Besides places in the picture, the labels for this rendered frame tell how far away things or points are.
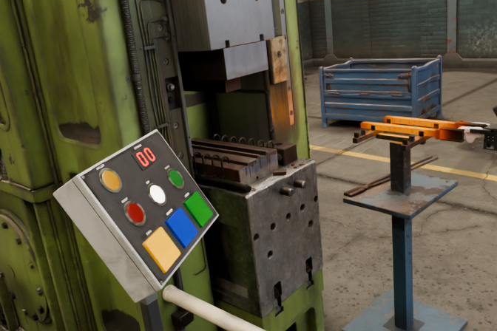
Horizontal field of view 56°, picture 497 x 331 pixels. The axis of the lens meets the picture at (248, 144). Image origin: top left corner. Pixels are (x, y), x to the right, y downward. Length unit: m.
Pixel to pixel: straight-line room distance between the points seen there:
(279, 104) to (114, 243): 1.06
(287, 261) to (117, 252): 0.85
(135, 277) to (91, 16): 0.72
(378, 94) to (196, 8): 4.08
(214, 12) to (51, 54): 0.58
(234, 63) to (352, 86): 4.08
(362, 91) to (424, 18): 4.42
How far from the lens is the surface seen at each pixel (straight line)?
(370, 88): 5.38
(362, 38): 10.36
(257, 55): 1.54
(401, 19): 9.89
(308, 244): 1.80
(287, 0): 1.92
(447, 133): 1.89
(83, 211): 1.00
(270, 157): 1.62
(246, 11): 1.51
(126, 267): 1.00
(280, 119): 1.88
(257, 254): 1.57
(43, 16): 1.69
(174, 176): 1.18
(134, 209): 1.02
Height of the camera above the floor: 1.47
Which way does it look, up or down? 16 degrees down
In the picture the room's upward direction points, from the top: 7 degrees counter-clockwise
